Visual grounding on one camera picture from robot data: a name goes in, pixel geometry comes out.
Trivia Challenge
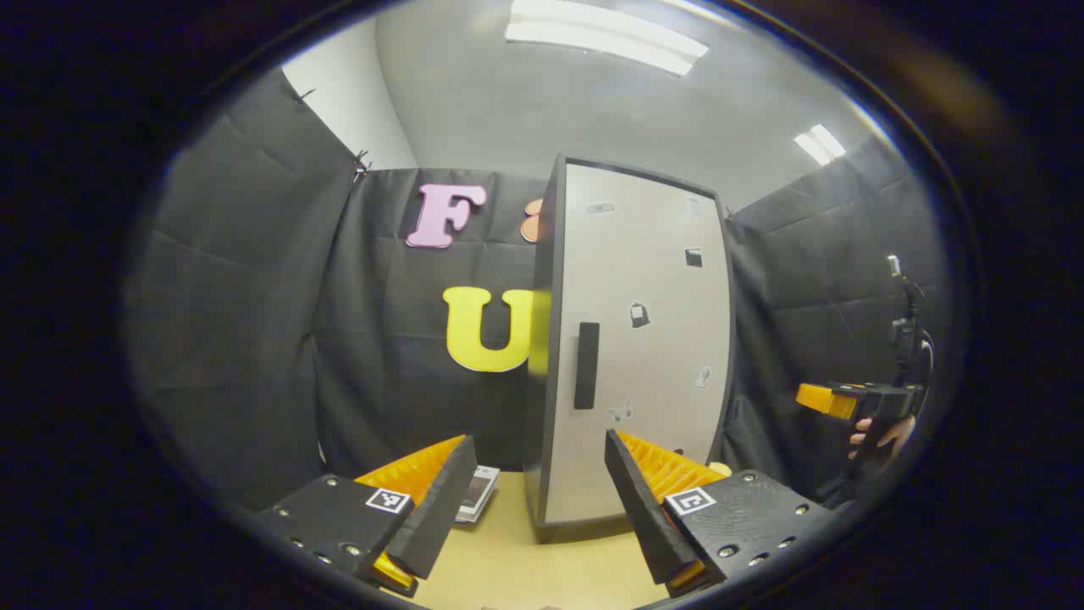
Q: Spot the black backdrop cloth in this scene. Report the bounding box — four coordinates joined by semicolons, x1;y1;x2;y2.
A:
123;68;949;513

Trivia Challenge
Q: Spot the small ceiling light panel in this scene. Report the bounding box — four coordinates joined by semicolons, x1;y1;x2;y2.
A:
794;124;847;166

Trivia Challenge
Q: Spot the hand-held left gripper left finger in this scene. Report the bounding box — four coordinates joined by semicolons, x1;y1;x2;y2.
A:
254;435;478;599

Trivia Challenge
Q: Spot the beige cabinet door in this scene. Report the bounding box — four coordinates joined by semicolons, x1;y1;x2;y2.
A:
542;161;734;526

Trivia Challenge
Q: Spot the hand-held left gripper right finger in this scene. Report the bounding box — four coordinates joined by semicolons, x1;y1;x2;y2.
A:
605;430;836;599

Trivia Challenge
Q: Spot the black door handle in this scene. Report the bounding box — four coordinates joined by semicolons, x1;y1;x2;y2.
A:
574;322;600;411

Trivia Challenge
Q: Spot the book with dark photo cover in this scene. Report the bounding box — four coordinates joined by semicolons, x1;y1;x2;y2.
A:
455;464;501;524

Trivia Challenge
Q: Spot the dark grey cabinet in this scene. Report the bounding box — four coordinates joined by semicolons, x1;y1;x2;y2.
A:
523;155;736;543

